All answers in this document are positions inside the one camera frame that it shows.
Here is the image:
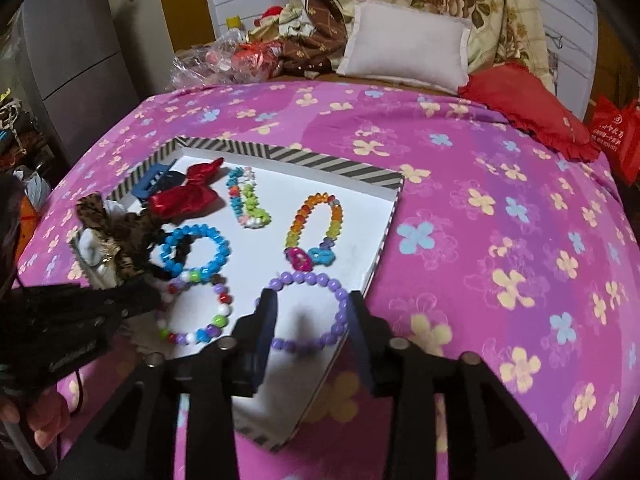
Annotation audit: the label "white fluffy hair accessory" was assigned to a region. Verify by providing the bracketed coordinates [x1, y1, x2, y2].
[75, 227, 121, 291]

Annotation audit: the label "grey refrigerator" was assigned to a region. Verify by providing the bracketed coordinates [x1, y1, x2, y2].
[15, 0, 141, 166]

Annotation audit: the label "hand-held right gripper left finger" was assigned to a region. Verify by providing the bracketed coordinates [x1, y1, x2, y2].
[62, 290, 278, 480]

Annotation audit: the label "red frilled pillow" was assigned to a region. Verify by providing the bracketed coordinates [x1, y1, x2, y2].
[457, 62, 601, 163]

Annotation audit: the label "purple bead bracelet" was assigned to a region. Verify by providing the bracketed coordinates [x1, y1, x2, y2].
[255, 271, 351, 353]

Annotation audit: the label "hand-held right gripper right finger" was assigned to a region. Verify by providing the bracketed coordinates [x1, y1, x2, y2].
[347, 290, 571, 480]

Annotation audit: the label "black cable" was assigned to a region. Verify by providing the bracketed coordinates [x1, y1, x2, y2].
[74, 369, 87, 417]

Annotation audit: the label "pink floral bed sheet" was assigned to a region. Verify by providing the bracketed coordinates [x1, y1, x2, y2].
[17, 80, 640, 480]

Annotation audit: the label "rainbow bead bracelet with charms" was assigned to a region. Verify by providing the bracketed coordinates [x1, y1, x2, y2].
[284, 192, 346, 273]

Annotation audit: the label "white pillow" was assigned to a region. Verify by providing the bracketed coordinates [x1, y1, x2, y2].
[335, 0, 473, 95]

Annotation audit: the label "multicoloured bead bracelet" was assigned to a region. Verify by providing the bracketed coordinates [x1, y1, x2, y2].
[155, 270, 235, 346]

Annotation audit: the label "black hair tie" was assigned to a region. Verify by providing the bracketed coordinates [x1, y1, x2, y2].
[147, 232, 201, 281]

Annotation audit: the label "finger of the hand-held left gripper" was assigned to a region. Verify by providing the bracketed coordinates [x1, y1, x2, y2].
[100, 279, 166, 320]

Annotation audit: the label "clear plastic bags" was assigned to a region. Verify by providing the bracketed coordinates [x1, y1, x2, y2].
[170, 30, 286, 93]

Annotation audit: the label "person's left hand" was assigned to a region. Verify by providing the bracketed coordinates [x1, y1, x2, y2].
[0, 390, 72, 452]

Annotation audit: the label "blue bead bracelet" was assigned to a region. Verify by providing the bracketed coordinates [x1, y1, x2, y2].
[159, 224, 231, 281]

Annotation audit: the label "shiny red hair bow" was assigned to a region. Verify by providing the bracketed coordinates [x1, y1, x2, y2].
[149, 157, 226, 221]

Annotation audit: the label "leopard print hair bow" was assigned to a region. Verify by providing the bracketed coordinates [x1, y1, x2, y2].
[75, 194, 167, 281]

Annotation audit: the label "striped cardboard box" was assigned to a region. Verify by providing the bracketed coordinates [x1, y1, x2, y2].
[67, 136, 405, 453]

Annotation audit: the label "dark blue hair clip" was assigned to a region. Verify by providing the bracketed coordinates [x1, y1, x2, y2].
[131, 164, 177, 206]

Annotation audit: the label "pastel small bead bracelet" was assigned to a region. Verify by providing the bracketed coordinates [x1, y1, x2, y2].
[225, 166, 272, 230]

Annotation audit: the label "red and white plush toy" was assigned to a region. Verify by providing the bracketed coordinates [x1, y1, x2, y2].
[255, 6, 286, 28]

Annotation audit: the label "red plastic bag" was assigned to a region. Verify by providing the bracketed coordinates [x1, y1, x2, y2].
[585, 95, 640, 186]

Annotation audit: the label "brown patterned blanket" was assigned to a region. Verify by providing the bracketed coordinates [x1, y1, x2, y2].
[277, 0, 351, 73]

